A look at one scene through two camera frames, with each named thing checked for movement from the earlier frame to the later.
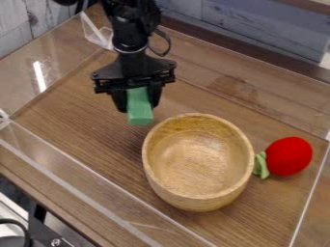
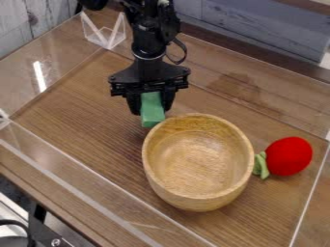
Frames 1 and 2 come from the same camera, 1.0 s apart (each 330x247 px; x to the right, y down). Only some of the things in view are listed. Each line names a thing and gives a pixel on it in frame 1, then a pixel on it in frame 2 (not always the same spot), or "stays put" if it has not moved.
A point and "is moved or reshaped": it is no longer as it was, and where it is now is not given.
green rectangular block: [140, 107] is moved or reshaped
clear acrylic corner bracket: [100, 36] stays put
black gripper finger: [156, 94] to [168, 96]
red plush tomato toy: [285, 157] stays put
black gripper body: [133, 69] to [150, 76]
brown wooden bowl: [200, 157] stays put
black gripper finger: [121, 98] to [134, 101]
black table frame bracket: [41, 234] stays put
